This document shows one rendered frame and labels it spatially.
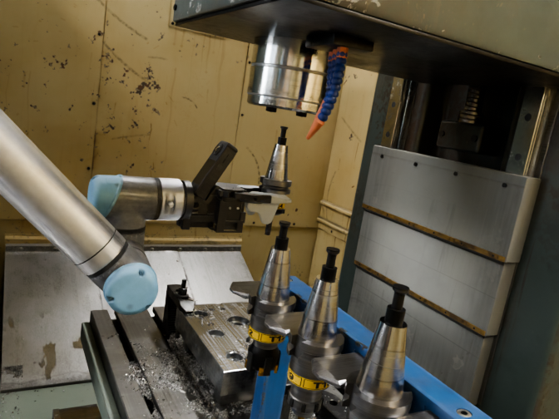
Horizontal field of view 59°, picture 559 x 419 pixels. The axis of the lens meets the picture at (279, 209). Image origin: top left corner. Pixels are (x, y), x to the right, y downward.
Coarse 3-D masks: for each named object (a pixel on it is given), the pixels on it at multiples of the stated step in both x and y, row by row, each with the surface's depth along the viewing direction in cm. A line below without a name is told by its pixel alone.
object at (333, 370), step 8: (312, 360) 52; (320, 360) 52; (328, 360) 52; (336, 360) 53; (344, 360) 53; (352, 360) 53; (360, 360) 53; (312, 368) 51; (320, 368) 50; (328, 368) 50; (336, 368) 51; (344, 368) 51; (352, 368) 51; (320, 376) 49; (328, 376) 49; (336, 376) 49; (344, 376) 50; (336, 384) 48; (344, 384) 48
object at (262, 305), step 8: (256, 288) 67; (256, 296) 64; (248, 304) 66; (256, 304) 64; (264, 304) 62; (272, 304) 62; (280, 304) 63; (288, 304) 63; (248, 312) 64; (256, 312) 64; (264, 312) 63; (272, 312) 62; (280, 312) 63; (288, 312) 63; (264, 320) 63
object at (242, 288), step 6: (234, 282) 71; (240, 282) 71; (246, 282) 72; (252, 282) 72; (258, 282) 72; (234, 288) 69; (240, 288) 69; (246, 288) 69; (252, 288) 69; (240, 294) 67; (246, 294) 67
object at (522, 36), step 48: (192, 0) 82; (240, 0) 65; (288, 0) 56; (336, 0) 57; (384, 0) 60; (432, 0) 64; (480, 0) 68; (528, 0) 72; (384, 48) 79; (432, 48) 72; (480, 48) 70; (528, 48) 74
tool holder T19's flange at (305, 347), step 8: (296, 328) 57; (296, 336) 55; (288, 344) 56; (296, 344) 55; (304, 344) 53; (312, 344) 53; (320, 344) 54; (328, 344) 54; (336, 344) 54; (288, 352) 55; (296, 352) 55; (304, 352) 54; (312, 352) 53; (320, 352) 53; (328, 352) 53; (336, 352) 54; (304, 360) 54
